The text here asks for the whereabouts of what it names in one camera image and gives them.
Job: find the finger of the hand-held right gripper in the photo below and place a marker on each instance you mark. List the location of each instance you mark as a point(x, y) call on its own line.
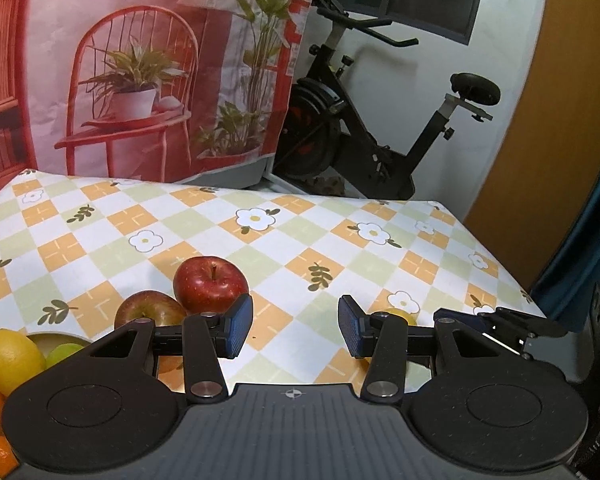
point(530, 325)
point(462, 319)

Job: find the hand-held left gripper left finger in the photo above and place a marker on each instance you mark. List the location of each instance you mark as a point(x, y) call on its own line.
point(237, 327)

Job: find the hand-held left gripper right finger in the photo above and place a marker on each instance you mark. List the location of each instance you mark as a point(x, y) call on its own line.
point(350, 327)

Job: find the yellow lemon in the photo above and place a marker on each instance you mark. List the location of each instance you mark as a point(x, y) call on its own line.
point(12, 360)
point(404, 316)

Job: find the brownish red apple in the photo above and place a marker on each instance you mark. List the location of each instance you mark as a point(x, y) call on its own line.
point(147, 310)

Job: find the round green fruit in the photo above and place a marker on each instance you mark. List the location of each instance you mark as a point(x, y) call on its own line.
point(65, 354)

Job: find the cream round plate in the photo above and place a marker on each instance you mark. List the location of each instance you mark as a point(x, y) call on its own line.
point(40, 342)

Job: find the blue curtain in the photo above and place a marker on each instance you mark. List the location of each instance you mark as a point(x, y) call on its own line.
point(585, 240)

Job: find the checked floral tablecloth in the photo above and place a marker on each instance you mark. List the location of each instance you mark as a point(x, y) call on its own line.
point(290, 240)

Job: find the black exercise bike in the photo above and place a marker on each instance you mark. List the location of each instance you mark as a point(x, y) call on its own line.
point(340, 135)

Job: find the orange wooden door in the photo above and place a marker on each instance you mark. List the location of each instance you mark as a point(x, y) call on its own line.
point(555, 110)

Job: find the pink printed backdrop cloth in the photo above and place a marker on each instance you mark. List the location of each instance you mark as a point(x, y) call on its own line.
point(155, 35)

